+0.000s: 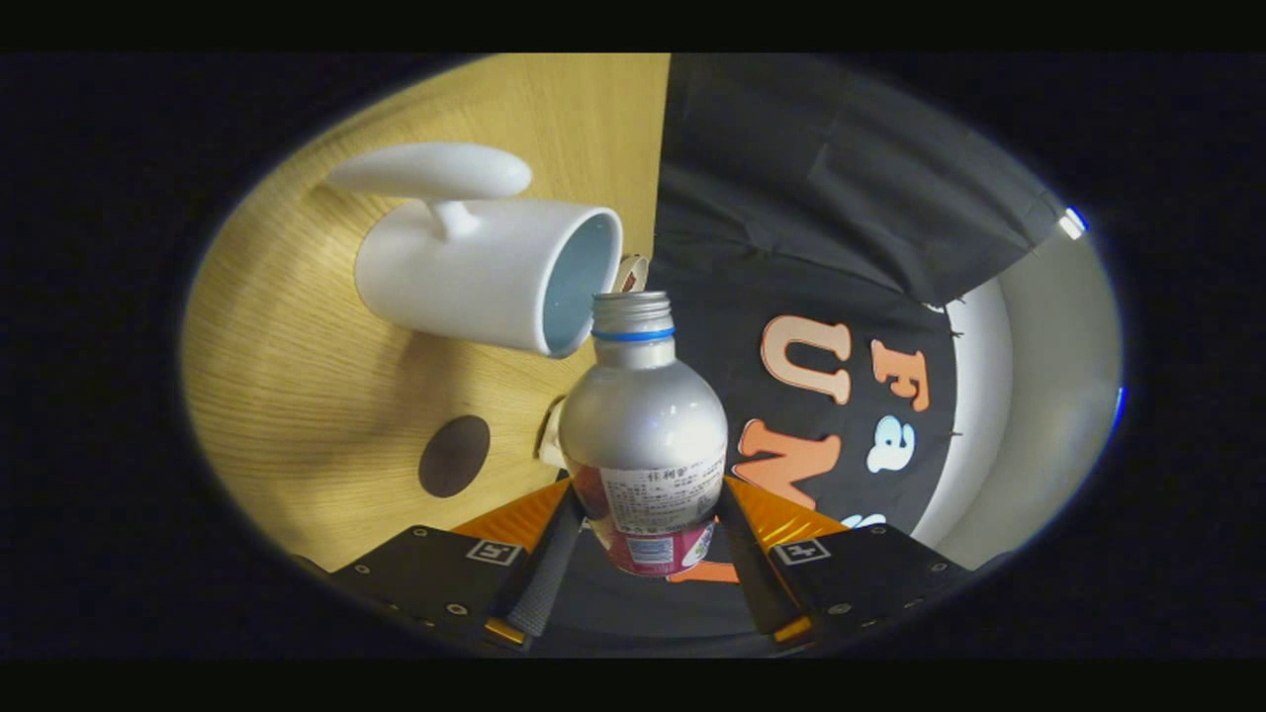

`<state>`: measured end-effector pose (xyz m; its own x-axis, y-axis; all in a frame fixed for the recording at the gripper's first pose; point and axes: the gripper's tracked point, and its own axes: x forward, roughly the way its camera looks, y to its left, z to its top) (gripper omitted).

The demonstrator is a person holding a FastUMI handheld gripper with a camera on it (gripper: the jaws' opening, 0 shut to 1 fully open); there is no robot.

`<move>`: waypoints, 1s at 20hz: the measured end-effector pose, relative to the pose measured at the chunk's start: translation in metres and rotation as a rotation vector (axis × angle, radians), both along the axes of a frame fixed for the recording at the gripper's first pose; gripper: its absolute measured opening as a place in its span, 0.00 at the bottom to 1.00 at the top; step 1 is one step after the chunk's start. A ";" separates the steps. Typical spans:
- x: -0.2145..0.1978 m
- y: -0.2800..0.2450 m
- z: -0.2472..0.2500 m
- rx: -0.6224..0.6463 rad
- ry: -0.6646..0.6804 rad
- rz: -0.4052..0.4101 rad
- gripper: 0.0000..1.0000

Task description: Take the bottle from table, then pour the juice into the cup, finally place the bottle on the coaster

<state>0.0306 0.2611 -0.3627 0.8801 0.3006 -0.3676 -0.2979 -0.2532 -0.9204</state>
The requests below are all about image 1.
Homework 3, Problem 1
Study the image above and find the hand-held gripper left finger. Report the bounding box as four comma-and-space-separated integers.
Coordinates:
331, 480, 585, 654

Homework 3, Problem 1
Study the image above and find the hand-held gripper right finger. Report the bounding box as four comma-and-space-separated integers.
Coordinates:
717, 475, 975, 650

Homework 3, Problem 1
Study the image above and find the dark round coaster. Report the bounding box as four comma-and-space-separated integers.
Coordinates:
418, 414, 492, 498

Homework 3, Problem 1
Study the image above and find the silver juice bottle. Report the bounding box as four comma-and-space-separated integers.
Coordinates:
559, 291, 730, 578

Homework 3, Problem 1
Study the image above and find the white cup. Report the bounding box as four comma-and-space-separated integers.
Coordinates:
326, 141, 624, 359

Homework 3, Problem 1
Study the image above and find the white toaster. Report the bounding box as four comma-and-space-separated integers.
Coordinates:
537, 396, 571, 471

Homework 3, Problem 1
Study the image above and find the wooden table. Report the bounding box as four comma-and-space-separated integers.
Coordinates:
181, 54, 674, 575

